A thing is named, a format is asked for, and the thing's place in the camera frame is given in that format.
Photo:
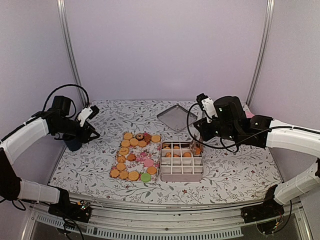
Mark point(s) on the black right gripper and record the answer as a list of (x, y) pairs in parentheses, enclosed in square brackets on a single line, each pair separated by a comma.
[(205, 134)]

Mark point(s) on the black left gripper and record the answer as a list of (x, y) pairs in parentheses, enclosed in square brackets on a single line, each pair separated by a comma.
[(83, 137)]

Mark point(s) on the pink divided cookie tin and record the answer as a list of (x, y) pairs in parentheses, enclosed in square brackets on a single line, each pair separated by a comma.
[(178, 164)]

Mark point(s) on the floral cookie tray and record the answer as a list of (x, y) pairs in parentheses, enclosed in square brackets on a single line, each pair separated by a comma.
[(132, 153)]

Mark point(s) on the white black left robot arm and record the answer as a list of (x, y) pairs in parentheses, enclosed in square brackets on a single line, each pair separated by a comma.
[(74, 129)]

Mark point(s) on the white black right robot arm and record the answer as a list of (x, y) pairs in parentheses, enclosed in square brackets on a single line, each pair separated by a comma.
[(226, 119)]

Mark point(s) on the dark blue cup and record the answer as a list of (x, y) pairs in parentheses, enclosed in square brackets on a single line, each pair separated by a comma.
[(71, 142)]

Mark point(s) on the silver metal tin lid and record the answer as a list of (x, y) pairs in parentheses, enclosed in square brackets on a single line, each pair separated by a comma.
[(175, 117)]

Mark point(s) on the pink plastic plate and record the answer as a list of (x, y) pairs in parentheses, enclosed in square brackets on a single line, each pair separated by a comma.
[(249, 114)]

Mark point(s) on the chocolate sprinkled donut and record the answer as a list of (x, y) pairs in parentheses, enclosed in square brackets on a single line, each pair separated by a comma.
[(139, 137)]

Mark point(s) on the dotted tan sandwich cookie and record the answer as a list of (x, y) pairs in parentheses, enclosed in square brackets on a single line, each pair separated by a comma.
[(133, 176)]

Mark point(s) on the green round cookie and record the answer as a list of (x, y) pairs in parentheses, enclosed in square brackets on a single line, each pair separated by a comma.
[(145, 177)]

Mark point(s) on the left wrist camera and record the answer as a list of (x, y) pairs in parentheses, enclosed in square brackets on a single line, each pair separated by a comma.
[(87, 113)]

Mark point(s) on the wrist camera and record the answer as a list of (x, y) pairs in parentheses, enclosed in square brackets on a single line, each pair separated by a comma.
[(87, 113), (207, 106)]

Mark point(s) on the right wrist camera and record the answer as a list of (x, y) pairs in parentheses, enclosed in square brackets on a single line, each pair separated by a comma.
[(207, 106)]

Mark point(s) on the aluminium front rail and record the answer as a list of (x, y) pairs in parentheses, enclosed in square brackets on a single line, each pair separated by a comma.
[(126, 220)]

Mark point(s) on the aluminium left corner post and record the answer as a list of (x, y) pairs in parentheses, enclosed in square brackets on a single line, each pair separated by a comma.
[(62, 12)]

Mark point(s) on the aluminium corner post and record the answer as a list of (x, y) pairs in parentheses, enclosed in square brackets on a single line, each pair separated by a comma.
[(267, 25), (62, 12)]

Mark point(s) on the aluminium right corner post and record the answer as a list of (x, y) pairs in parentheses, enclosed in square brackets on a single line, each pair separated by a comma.
[(267, 25)]

